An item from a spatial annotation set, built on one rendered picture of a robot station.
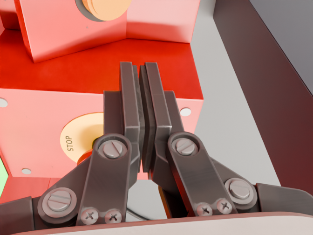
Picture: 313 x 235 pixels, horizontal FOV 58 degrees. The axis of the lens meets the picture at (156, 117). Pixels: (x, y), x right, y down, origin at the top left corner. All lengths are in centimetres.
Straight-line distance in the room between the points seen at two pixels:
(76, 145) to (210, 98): 107
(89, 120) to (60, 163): 6
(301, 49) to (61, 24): 46
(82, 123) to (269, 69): 46
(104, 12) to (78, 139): 10
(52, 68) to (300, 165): 41
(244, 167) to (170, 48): 153
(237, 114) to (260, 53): 76
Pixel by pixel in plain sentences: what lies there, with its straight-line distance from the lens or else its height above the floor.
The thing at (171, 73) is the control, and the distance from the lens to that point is 22.
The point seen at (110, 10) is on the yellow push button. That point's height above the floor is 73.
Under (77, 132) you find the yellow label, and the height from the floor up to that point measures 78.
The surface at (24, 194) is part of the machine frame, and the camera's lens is 66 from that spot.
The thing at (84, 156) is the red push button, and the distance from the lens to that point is 21.
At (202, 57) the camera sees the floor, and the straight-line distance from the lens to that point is 114.
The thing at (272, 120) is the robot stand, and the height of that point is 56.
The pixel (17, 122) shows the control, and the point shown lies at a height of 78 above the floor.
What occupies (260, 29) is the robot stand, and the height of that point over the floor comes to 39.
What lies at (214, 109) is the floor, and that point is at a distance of 133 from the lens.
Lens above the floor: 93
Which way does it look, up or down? 45 degrees down
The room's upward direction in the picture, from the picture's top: 176 degrees clockwise
